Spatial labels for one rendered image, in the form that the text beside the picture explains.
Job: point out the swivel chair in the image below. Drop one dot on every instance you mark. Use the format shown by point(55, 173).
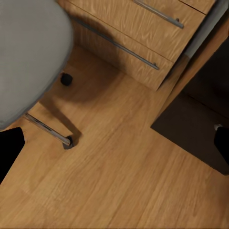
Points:
point(36, 41)

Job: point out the cabinet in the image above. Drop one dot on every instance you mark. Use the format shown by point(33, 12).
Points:
point(142, 38)
point(199, 102)

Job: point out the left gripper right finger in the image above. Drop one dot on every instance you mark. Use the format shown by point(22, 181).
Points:
point(221, 141)

